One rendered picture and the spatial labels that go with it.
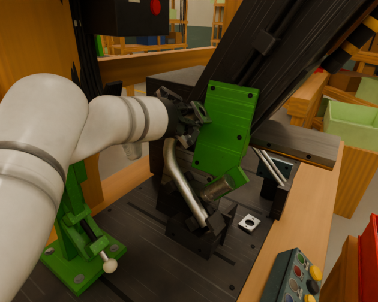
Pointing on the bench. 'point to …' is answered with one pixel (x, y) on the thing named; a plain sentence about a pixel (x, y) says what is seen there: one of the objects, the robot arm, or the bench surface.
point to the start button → (315, 273)
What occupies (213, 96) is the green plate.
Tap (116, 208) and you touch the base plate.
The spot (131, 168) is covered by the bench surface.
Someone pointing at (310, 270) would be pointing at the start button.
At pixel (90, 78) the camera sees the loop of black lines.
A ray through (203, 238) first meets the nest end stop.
